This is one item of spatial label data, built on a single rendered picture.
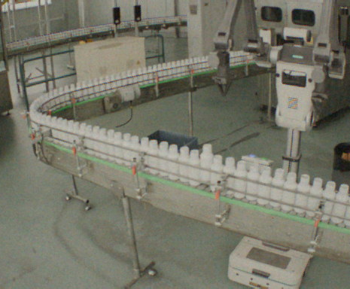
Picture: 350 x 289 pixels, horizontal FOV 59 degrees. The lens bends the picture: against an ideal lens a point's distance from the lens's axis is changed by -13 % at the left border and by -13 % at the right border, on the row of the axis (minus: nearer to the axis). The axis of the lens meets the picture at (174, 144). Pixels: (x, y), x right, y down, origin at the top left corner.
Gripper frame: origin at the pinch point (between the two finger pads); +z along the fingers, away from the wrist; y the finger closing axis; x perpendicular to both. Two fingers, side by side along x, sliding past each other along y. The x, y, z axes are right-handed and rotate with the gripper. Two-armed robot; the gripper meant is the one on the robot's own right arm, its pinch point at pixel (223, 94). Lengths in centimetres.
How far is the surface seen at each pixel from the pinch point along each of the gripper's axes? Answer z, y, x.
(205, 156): 24.4, 15.9, -0.7
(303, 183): 26, 16, 45
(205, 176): 33.7, 16.5, -0.3
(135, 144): 27, 15, -41
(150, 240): 140, -34, -79
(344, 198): 28, 17, 64
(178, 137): 47, -44, -54
